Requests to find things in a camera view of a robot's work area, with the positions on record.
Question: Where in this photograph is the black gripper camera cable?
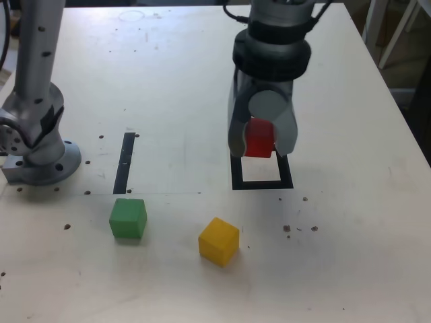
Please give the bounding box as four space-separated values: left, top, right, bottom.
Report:
223 0 333 33

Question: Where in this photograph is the white frame beside table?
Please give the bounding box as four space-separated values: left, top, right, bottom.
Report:
362 0 424 70

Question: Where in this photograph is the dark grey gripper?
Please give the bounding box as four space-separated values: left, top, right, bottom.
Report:
227 68 300 158

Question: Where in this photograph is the black tape square outline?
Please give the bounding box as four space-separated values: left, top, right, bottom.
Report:
230 151 294 190

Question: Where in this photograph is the black tape strip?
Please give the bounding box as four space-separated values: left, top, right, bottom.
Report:
112 132 136 195

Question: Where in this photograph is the red cube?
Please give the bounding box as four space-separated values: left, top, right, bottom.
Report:
244 117 275 159

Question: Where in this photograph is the black arm base cable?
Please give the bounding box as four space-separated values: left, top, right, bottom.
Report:
0 5 11 67

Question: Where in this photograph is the yellow cube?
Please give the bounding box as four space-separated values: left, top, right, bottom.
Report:
197 217 240 268

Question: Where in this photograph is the green cube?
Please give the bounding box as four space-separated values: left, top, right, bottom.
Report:
108 198 148 240

